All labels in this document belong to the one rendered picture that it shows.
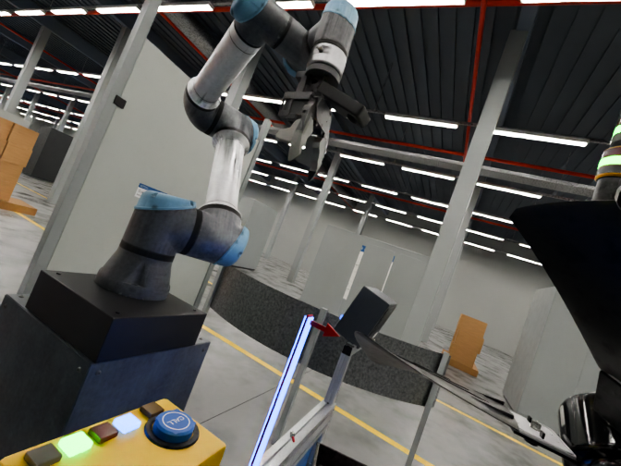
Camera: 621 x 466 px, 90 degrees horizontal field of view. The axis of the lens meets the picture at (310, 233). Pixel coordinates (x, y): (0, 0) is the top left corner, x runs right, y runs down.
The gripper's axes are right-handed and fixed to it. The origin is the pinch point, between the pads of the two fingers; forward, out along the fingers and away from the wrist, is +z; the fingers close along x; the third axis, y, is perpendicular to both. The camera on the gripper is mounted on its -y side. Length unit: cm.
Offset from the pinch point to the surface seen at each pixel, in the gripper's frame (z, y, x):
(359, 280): -7, 130, -599
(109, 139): -19, 133, -42
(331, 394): 54, -2, -57
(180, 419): 37.6, -5.9, 20.8
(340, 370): 45, -3, -56
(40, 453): 38.2, -2.9, 32.1
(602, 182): -3.9, -44.6, -1.9
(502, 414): 29.6, -37.7, -0.3
